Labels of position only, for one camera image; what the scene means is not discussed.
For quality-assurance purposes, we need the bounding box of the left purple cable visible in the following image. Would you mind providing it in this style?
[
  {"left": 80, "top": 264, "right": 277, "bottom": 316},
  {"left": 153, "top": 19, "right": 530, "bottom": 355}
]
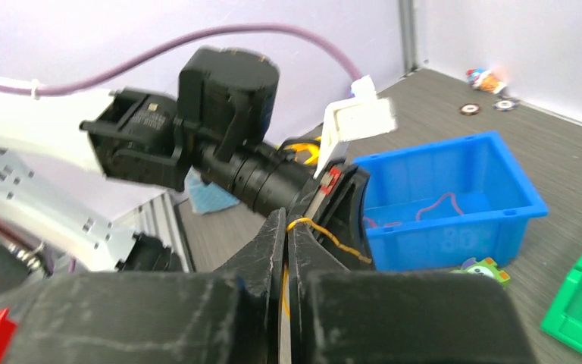
[{"left": 0, "top": 22, "right": 365, "bottom": 97}]

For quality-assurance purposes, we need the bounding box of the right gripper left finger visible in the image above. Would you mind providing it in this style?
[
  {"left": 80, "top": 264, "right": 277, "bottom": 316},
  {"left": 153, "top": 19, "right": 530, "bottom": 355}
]
[{"left": 2, "top": 210, "right": 286, "bottom": 363}]

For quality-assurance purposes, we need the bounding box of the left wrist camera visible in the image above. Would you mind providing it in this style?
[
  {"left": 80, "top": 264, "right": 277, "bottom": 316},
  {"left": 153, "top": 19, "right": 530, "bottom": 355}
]
[{"left": 314, "top": 75, "right": 398, "bottom": 178}]

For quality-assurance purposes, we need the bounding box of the red string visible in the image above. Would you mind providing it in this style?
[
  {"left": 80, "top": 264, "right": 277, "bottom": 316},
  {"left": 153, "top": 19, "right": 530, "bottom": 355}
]
[{"left": 363, "top": 191, "right": 465, "bottom": 230}]

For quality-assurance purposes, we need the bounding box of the yellow string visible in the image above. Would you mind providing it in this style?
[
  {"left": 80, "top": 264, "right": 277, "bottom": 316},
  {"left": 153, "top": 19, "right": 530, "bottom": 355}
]
[{"left": 280, "top": 217, "right": 374, "bottom": 318}]

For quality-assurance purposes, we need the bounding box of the small gear token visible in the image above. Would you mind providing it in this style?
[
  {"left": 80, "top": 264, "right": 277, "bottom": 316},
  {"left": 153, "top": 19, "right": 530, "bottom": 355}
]
[{"left": 493, "top": 99, "right": 518, "bottom": 112}]

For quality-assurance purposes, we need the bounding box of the blue plastic bin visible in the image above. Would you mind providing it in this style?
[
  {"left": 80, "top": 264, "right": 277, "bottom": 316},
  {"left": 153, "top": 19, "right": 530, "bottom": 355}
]
[{"left": 355, "top": 131, "right": 549, "bottom": 271}]

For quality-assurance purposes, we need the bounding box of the yellow triangle toy left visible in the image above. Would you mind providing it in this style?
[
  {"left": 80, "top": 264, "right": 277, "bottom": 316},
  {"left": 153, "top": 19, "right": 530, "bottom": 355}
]
[{"left": 279, "top": 136, "right": 321, "bottom": 165}]

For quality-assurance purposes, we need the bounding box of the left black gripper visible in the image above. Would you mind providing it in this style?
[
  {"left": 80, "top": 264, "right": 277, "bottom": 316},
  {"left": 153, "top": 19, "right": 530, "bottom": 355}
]
[{"left": 80, "top": 48, "right": 371, "bottom": 269}]

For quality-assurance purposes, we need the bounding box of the small round token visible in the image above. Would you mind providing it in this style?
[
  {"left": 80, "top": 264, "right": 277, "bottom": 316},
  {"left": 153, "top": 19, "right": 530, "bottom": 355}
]
[{"left": 458, "top": 103, "right": 481, "bottom": 116}]

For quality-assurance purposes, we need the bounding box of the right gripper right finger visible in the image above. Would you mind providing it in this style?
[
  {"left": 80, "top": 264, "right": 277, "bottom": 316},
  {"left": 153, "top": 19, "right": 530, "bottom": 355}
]
[{"left": 287, "top": 226, "right": 537, "bottom": 363}]

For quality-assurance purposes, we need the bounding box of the small figurine toy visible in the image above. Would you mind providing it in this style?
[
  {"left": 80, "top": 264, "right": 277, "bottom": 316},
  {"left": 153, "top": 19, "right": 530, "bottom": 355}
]
[{"left": 466, "top": 68, "right": 507, "bottom": 95}]

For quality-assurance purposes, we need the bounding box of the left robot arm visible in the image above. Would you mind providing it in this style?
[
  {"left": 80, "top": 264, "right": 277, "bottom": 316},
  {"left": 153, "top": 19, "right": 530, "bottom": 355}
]
[{"left": 0, "top": 48, "right": 396, "bottom": 264}]

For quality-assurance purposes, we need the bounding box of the green owl tile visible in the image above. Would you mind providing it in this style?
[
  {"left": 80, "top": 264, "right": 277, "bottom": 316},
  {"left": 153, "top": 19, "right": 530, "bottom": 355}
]
[{"left": 451, "top": 257, "right": 511, "bottom": 288}]

